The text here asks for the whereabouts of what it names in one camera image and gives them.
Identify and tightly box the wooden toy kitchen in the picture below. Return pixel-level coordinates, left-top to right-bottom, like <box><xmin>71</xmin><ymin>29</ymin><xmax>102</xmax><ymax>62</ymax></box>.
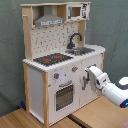
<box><xmin>22</xmin><ymin>2</ymin><xmax>105</xmax><ymax>128</ymax></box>

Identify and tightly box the toy microwave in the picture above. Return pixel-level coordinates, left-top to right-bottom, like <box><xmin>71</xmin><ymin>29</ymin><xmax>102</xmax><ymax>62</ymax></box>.
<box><xmin>67</xmin><ymin>4</ymin><xmax>87</xmax><ymax>21</ymax></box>

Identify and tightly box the metal toy sink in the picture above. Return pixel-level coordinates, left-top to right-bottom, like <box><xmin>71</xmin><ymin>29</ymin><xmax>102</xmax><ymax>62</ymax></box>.
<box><xmin>65</xmin><ymin>47</ymin><xmax>95</xmax><ymax>55</ymax></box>

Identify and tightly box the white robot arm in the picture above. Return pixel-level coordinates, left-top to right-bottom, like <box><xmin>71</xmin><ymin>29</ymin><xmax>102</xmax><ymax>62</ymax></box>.
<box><xmin>85</xmin><ymin>66</ymin><xmax>128</xmax><ymax>108</ymax></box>

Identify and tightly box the white toy oven door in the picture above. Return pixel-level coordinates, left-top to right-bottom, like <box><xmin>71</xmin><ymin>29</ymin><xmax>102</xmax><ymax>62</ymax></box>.
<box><xmin>48</xmin><ymin>73</ymin><xmax>83</xmax><ymax>126</ymax></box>

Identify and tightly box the black toy faucet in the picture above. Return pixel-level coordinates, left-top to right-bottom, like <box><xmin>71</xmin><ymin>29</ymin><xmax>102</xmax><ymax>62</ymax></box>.
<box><xmin>67</xmin><ymin>33</ymin><xmax>83</xmax><ymax>49</ymax></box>

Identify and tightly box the black toy stovetop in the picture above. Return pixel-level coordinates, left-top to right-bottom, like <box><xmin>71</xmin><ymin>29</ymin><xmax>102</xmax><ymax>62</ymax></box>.
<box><xmin>34</xmin><ymin>53</ymin><xmax>70</xmax><ymax>66</ymax></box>

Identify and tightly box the grey toy range hood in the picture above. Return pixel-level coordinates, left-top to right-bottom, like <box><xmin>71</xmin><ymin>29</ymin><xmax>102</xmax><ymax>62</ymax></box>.
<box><xmin>35</xmin><ymin>5</ymin><xmax>64</xmax><ymax>27</ymax></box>

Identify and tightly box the right oven knob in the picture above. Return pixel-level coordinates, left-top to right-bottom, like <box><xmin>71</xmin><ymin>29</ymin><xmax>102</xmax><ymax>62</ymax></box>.
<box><xmin>71</xmin><ymin>65</ymin><xmax>79</xmax><ymax>73</ymax></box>

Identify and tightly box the oven knob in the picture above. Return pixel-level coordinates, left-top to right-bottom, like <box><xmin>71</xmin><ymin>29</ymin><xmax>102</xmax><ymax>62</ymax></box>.
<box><xmin>54</xmin><ymin>73</ymin><xmax>60</xmax><ymax>79</ymax></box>
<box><xmin>71</xmin><ymin>65</ymin><xmax>79</xmax><ymax>73</ymax></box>

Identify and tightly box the grey curtain backdrop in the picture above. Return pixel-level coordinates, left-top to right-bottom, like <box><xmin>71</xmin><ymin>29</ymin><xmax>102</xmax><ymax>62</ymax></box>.
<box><xmin>0</xmin><ymin>0</ymin><xmax>128</xmax><ymax>117</ymax></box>

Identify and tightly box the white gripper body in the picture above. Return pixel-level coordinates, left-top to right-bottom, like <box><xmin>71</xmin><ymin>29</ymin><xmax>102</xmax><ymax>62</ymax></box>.
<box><xmin>85</xmin><ymin>66</ymin><xmax>110</xmax><ymax>90</ymax></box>

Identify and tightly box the left oven knob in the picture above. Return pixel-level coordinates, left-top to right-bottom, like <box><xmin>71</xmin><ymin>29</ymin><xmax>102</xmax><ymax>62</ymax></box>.
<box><xmin>54</xmin><ymin>73</ymin><xmax>60</xmax><ymax>79</ymax></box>

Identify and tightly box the toy dishwasher door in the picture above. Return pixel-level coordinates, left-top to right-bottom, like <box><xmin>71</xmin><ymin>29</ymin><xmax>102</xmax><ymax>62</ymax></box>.
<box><xmin>80</xmin><ymin>56</ymin><xmax>102</xmax><ymax>103</ymax></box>

